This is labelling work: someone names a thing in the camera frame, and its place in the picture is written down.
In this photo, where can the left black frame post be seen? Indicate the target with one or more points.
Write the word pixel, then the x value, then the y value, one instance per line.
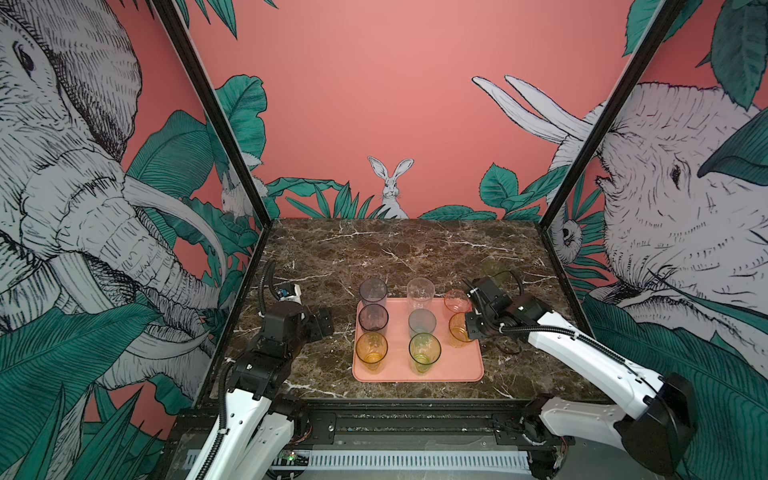
pixel 172 21

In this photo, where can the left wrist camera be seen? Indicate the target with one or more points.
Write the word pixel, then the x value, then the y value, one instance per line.
pixel 289 292

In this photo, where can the white slotted cable duct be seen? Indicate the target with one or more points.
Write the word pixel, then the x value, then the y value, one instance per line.
pixel 515 462

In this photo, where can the blue-grey clear tumbler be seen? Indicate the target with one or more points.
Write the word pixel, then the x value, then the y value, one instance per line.
pixel 373 291

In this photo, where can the pink clear tumbler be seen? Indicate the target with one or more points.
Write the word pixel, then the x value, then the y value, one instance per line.
pixel 457 301

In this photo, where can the clear colourless tumbler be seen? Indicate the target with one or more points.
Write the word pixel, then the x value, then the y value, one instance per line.
pixel 420 292

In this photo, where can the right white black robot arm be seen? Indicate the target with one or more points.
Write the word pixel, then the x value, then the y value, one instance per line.
pixel 651 417

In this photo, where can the light green tumbler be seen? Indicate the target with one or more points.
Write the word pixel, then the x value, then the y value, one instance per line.
pixel 424 350

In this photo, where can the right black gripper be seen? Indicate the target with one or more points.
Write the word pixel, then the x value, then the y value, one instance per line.
pixel 470 317

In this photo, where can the teal frosted tumbler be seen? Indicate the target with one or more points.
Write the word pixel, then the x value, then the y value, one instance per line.
pixel 421 321

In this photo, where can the right black frame post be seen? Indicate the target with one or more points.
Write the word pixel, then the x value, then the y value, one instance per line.
pixel 653 36

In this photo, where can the amber yellow tumbler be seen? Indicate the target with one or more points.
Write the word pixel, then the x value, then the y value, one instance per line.
pixel 371 350

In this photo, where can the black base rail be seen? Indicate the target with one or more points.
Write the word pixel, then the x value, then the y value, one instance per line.
pixel 331 419

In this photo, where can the dark smoky tumbler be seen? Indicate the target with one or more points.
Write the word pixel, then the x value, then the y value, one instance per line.
pixel 373 318

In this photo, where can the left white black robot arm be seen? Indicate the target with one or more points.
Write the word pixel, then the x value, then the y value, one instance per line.
pixel 255 422

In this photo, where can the pink plastic tray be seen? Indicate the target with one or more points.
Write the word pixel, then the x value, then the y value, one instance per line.
pixel 456 364

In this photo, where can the yellow short tumbler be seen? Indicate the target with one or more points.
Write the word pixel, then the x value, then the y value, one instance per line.
pixel 458 333

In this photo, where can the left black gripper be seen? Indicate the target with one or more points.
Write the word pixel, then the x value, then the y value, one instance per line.
pixel 316 331

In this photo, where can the black frame post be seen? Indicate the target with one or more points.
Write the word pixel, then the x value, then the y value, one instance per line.
pixel 172 21
pixel 653 36

